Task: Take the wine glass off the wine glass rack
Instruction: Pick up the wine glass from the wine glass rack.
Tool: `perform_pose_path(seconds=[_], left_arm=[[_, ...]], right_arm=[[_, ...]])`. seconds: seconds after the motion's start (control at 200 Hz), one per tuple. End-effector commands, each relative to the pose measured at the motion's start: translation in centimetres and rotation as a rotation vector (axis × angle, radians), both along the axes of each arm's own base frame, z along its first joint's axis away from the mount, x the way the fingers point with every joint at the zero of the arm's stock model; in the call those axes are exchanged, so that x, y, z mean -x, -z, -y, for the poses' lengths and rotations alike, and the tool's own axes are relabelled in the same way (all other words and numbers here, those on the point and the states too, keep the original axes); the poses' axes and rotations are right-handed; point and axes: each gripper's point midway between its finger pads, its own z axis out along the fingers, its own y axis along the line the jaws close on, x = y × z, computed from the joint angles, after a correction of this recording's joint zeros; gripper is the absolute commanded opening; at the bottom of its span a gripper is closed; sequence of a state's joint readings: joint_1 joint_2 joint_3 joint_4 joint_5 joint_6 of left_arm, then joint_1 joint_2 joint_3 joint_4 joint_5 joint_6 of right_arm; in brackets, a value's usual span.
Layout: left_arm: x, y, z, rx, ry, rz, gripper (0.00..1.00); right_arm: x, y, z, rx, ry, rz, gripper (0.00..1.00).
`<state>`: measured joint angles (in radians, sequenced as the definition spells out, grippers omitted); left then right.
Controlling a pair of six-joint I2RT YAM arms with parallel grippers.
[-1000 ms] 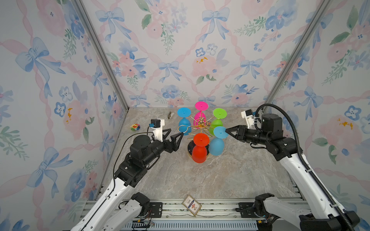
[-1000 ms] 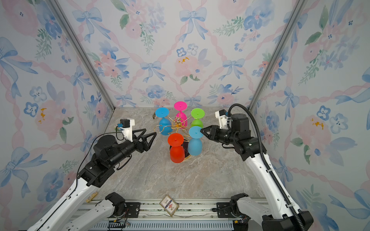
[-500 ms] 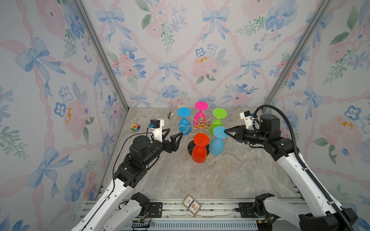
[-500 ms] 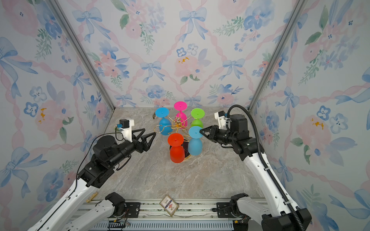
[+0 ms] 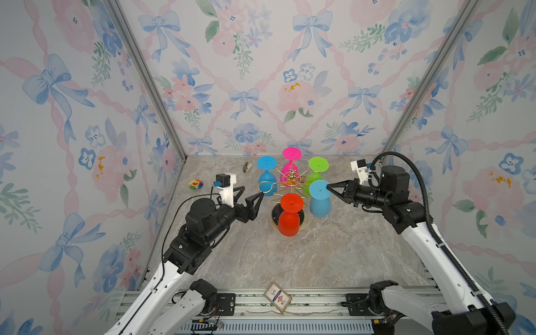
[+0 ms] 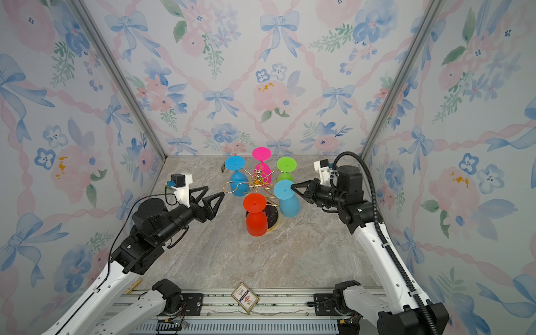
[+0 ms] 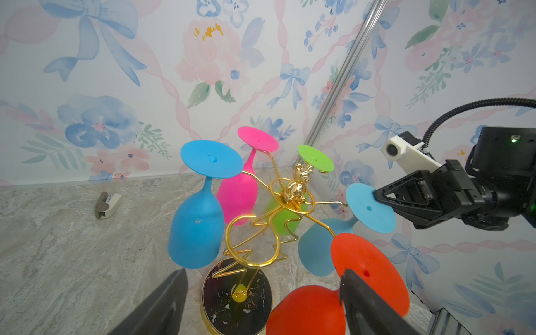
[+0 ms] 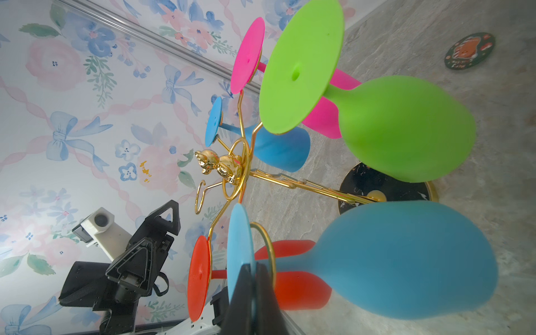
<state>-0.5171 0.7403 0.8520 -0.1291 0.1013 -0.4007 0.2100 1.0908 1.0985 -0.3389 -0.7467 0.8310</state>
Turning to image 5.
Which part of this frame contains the aluminium corner post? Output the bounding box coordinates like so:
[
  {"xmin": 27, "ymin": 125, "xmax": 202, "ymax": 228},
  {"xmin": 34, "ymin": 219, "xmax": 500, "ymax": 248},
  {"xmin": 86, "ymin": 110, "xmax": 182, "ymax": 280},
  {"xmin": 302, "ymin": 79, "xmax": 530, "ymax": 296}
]
[
  {"xmin": 381, "ymin": 0, "xmax": 482, "ymax": 153},
  {"xmin": 103, "ymin": 0, "xmax": 187, "ymax": 163}
]

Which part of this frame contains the cyan wine glass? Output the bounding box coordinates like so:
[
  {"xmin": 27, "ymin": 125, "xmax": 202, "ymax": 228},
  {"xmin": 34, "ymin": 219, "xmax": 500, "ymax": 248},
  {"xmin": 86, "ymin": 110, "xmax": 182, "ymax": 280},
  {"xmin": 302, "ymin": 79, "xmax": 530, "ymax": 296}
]
[{"xmin": 257, "ymin": 156, "xmax": 277, "ymax": 197}]

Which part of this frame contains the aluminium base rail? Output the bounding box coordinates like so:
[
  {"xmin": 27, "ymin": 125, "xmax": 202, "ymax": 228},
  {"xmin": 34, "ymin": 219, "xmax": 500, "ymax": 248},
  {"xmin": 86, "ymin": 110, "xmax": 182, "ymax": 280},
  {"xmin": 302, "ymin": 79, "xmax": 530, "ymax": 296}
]
[{"xmin": 109, "ymin": 286, "xmax": 466, "ymax": 335}]

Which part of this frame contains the small framed card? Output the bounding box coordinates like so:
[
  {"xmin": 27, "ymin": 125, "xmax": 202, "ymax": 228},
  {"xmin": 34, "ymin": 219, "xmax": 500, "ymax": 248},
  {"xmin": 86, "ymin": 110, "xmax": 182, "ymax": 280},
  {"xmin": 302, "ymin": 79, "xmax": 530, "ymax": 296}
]
[{"xmin": 264, "ymin": 283, "xmax": 292, "ymax": 313}]

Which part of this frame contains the gold wire glass rack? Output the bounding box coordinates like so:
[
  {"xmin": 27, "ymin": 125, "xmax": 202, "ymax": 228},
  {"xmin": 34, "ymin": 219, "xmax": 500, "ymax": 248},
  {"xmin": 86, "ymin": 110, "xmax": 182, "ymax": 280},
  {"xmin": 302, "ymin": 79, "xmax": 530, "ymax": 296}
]
[{"xmin": 257, "ymin": 164, "xmax": 332, "ymax": 230}]

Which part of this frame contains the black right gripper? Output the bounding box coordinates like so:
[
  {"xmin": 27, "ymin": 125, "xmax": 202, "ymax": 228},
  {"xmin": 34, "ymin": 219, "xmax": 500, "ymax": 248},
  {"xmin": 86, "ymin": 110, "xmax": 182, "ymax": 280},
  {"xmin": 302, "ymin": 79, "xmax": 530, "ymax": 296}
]
[{"xmin": 327, "ymin": 179, "xmax": 390, "ymax": 211}]

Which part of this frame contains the magenta wine glass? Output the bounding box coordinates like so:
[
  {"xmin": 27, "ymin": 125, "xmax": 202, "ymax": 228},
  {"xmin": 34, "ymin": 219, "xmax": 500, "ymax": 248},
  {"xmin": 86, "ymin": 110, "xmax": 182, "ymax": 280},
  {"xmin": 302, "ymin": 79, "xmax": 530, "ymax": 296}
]
[{"xmin": 280, "ymin": 147, "xmax": 302, "ymax": 182}]

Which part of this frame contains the aluminium corner post right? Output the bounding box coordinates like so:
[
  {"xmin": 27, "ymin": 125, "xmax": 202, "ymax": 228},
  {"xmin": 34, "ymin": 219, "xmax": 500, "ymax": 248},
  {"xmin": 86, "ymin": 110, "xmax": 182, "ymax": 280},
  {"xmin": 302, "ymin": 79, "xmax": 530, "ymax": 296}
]
[{"xmin": 381, "ymin": 0, "xmax": 482, "ymax": 153}]

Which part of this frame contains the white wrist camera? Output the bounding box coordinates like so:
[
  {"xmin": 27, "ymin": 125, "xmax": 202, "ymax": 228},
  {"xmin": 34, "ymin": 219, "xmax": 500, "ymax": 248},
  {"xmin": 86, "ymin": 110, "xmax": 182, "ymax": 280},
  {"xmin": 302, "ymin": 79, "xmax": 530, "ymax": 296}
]
[
  {"xmin": 213, "ymin": 173, "xmax": 237, "ymax": 207},
  {"xmin": 350, "ymin": 159, "xmax": 370, "ymax": 184}
]

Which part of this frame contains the red wine glass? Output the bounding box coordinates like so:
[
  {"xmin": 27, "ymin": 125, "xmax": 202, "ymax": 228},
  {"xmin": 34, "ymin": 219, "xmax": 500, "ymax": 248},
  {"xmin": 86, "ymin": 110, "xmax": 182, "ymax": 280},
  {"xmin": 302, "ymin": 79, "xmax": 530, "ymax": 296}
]
[{"xmin": 278, "ymin": 193, "xmax": 304, "ymax": 237}]

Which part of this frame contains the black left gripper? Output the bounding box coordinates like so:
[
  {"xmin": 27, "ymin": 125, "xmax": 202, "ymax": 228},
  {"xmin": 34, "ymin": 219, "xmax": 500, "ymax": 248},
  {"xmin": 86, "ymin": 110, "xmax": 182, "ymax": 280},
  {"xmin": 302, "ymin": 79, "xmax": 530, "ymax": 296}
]
[{"xmin": 205, "ymin": 186, "xmax": 262, "ymax": 245}]

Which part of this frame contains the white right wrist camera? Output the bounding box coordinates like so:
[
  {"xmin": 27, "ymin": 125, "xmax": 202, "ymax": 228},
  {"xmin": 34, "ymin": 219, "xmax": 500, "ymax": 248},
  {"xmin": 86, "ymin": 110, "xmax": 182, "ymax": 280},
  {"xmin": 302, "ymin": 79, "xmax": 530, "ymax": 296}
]
[{"xmin": 350, "ymin": 159, "xmax": 370, "ymax": 184}]

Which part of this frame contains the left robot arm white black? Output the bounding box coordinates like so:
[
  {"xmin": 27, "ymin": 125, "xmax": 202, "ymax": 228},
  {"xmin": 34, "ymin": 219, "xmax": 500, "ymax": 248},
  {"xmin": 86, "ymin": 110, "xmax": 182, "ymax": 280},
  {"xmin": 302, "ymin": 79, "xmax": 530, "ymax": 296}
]
[{"xmin": 108, "ymin": 192, "xmax": 264, "ymax": 334}]

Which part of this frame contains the rainbow flower plush toy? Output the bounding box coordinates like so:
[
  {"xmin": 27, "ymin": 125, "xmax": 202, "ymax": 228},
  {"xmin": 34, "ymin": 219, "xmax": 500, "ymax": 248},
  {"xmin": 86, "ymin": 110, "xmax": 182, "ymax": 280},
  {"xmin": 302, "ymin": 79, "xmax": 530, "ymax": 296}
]
[{"xmin": 189, "ymin": 180, "xmax": 204, "ymax": 190}]

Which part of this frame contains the small beige tape dispenser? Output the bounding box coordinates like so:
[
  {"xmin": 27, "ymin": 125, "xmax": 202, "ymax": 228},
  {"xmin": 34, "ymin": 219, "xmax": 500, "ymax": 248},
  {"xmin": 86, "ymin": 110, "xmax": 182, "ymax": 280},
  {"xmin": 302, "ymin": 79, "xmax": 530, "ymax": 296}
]
[{"xmin": 243, "ymin": 163, "xmax": 253, "ymax": 173}]

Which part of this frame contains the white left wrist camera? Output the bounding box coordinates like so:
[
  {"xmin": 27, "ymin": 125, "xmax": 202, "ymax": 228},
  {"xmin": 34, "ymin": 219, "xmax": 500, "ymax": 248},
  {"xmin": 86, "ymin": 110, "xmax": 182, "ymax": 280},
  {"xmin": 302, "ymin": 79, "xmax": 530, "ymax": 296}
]
[{"xmin": 213, "ymin": 173, "xmax": 237, "ymax": 207}]

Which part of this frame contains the green wine glass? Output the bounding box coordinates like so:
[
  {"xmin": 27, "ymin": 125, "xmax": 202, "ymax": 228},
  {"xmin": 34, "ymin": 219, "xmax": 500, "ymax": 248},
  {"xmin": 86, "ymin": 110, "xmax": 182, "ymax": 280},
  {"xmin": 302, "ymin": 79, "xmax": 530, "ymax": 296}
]
[{"xmin": 303, "ymin": 157, "xmax": 329, "ymax": 197}]

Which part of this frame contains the aluminium corner post left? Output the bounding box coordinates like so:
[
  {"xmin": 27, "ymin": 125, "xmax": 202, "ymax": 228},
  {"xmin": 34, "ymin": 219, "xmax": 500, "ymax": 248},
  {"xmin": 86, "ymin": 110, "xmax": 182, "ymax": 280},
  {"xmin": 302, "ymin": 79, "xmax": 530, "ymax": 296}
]
[{"xmin": 103, "ymin": 0, "xmax": 187, "ymax": 163}]

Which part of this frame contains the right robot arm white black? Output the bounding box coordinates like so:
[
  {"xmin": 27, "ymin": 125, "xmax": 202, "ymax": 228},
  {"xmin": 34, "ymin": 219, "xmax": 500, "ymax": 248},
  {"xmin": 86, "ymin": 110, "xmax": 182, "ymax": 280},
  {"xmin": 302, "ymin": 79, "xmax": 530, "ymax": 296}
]
[{"xmin": 327, "ymin": 166, "xmax": 516, "ymax": 334}]

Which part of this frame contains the light blue wine glass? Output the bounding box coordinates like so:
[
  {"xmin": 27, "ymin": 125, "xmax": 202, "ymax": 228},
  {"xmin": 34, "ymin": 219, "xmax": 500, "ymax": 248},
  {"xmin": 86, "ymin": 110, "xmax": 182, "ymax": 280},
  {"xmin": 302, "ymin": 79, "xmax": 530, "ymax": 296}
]
[{"xmin": 309, "ymin": 180, "xmax": 332, "ymax": 218}]

